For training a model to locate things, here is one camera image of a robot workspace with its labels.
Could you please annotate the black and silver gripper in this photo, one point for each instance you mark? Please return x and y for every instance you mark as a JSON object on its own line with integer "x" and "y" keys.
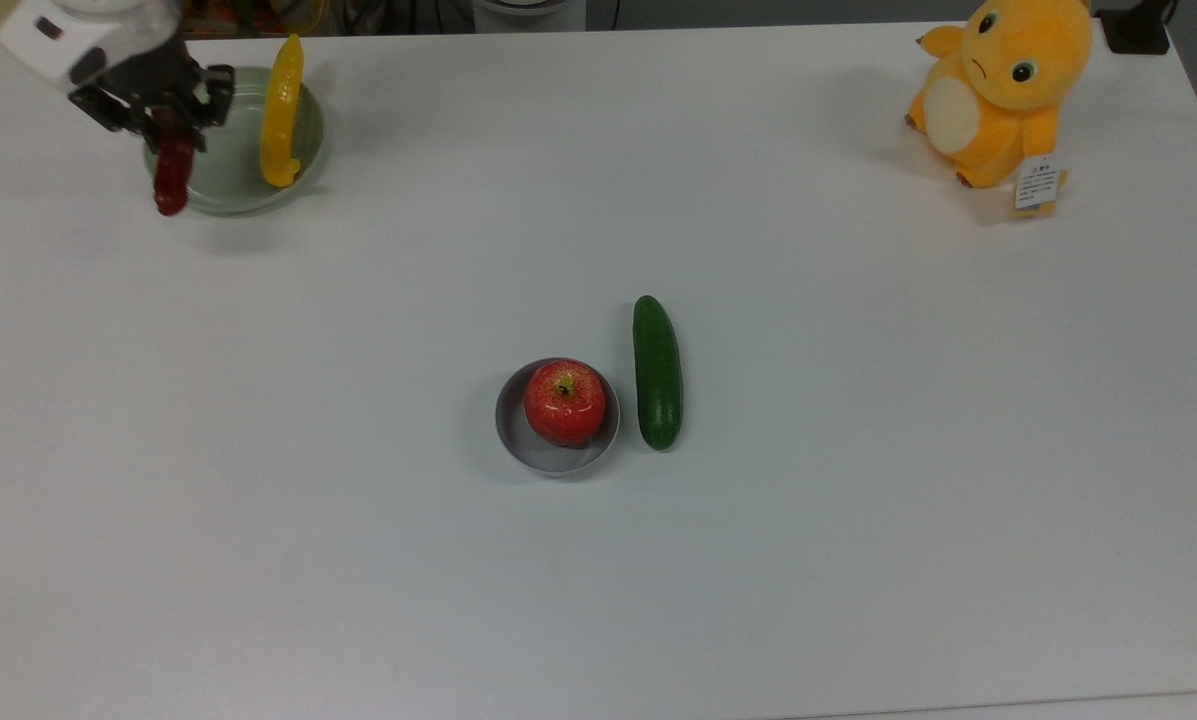
{"x": 153, "y": 80}

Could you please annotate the small grey bowl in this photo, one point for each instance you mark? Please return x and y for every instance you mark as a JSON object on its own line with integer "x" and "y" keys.
{"x": 558, "y": 462}

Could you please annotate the green cucumber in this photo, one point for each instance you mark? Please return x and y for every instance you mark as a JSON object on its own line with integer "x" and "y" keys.
{"x": 658, "y": 380}

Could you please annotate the white paper plush tag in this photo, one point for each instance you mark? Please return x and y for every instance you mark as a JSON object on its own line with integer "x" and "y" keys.
{"x": 1040, "y": 182}

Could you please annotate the red chili pepper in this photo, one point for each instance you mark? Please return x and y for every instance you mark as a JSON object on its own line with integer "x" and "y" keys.
{"x": 172, "y": 180}

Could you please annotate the pale green plastic plate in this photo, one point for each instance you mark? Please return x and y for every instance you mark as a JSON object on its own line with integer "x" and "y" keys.
{"x": 228, "y": 170}

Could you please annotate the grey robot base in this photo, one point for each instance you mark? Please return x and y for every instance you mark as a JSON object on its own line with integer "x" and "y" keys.
{"x": 528, "y": 15}

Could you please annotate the black stand base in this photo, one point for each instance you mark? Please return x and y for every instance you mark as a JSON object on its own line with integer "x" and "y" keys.
{"x": 1136, "y": 35}

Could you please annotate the red apple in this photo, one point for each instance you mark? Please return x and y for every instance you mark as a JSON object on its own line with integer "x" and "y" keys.
{"x": 564, "y": 405}

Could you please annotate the yellow plush toy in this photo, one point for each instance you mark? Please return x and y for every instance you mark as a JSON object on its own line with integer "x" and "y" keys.
{"x": 1018, "y": 60}

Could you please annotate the yellow banana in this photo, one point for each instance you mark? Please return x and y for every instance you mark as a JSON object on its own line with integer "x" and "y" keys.
{"x": 282, "y": 120}

